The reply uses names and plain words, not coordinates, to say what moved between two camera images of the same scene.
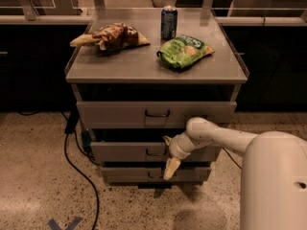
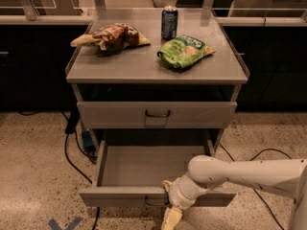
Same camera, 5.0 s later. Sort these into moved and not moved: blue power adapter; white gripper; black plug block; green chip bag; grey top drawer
Moved: white gripper
Not moved: grey top drawer; black plug block; blue power adapter; green chip bag
